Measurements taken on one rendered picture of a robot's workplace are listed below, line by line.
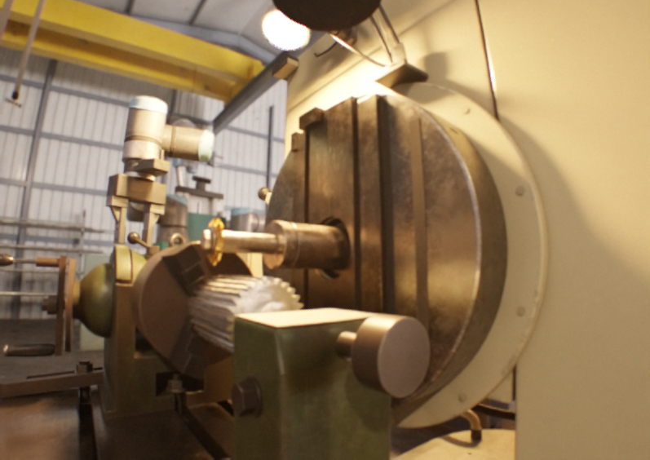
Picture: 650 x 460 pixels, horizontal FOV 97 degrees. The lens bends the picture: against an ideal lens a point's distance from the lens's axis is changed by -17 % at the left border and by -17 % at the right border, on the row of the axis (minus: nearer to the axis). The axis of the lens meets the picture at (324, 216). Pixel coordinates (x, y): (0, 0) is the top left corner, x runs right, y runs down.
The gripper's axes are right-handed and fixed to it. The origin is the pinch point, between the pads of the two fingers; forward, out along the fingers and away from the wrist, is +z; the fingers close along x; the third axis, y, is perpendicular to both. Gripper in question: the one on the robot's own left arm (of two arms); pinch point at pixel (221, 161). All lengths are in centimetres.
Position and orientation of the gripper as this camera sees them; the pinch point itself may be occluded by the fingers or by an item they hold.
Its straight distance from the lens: 329.1
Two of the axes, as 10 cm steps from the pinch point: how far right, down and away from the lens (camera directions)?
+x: 0.0, 9.9, -1.6
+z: 6.4, 1.3, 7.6
